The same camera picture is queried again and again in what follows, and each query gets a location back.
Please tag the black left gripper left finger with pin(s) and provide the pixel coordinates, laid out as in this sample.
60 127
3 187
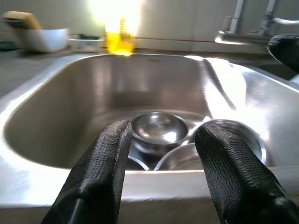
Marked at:
98 168

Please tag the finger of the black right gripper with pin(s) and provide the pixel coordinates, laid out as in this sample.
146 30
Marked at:
287 49

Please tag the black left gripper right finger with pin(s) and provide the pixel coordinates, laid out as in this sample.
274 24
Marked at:
233 177

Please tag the stainless steel kitchen sink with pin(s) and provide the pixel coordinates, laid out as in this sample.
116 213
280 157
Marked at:
81 98

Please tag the wide shallow steel bowl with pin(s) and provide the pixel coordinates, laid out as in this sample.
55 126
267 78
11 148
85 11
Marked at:
236 127

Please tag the chrome gooseneck faucet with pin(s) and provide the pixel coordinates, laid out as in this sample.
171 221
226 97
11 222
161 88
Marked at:
236 35

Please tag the deep round steel bowl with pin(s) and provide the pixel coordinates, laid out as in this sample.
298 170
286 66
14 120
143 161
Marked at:
158 130

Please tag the small white plastic tray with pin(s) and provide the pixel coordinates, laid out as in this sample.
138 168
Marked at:
86 44

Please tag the yellow dish soap bottle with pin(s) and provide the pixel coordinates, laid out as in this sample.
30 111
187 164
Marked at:
119 44

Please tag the dark green scourer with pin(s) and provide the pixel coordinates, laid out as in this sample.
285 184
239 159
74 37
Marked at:
87 36

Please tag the white ceramic bowl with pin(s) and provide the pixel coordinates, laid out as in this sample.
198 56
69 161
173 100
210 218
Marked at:
44 38

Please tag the green scrub pad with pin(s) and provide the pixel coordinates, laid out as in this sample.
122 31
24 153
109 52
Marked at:
7 45

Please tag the yellow dish sponge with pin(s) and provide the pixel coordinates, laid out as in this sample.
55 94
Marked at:
23 19

